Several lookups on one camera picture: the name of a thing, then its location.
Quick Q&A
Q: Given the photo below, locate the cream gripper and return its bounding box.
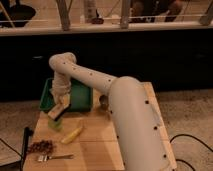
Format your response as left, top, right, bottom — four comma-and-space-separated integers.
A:
48, 94, 71, 121

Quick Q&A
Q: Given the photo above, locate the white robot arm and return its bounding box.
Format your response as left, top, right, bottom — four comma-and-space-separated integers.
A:
49, 52, 175, 171

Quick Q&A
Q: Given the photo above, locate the green plastic cup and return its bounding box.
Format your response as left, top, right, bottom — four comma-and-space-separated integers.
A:
48, 118, 62, 131

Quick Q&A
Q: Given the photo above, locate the dark metal cup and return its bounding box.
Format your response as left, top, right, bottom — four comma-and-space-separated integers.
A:
99, 95, 109, 110

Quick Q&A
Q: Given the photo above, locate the yellow banana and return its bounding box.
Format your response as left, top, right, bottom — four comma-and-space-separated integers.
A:
61, 126, 84, 144

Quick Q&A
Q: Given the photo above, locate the green plastic tray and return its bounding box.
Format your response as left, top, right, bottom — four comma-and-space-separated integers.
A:
39, 78, 93, 113

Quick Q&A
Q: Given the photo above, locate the black table clamp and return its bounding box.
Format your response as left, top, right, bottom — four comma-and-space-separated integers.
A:
20, 127, 34, 171

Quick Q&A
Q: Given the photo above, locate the brown grape bunch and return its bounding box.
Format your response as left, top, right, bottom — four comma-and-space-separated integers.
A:
27, 140, 54, 154

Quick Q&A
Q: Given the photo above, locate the silver fork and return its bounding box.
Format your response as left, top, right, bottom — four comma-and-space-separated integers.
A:
36, 154, 74, 162

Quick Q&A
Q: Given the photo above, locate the black cable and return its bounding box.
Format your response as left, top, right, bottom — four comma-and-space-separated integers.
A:
0, 133, 213, 171

